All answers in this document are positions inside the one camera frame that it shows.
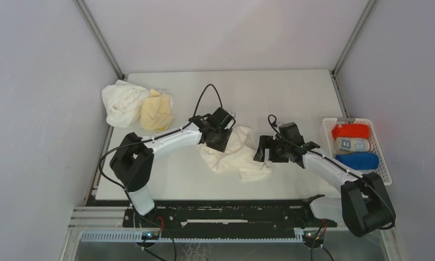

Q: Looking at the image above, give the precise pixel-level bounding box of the blue towel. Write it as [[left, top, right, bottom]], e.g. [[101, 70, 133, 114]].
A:
[[335, 152, 380, 170]]

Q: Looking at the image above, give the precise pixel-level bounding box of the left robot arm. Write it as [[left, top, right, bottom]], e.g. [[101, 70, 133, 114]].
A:
[[109, 118, 234, 227]]

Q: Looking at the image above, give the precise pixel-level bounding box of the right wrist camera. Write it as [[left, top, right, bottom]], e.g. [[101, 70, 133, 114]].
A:
[[278, 122, 305, 146]]

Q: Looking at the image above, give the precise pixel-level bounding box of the yellow towel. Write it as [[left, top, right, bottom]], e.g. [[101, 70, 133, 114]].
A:
[[140, 89, 175, 131]]

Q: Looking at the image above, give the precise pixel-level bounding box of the white plastic basket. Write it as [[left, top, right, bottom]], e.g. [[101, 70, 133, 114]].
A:
[[320, 118, 392, 185]]

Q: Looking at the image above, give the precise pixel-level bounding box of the red rolled towel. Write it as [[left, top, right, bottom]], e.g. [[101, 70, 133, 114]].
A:
[[331, 123, 371, 140]]

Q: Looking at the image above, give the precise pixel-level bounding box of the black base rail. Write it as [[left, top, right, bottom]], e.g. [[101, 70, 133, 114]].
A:
[[122, 199, 338, 240]]

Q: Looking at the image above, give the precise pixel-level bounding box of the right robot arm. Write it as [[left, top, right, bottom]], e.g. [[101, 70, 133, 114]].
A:
[[253, 135, 396, 237]]

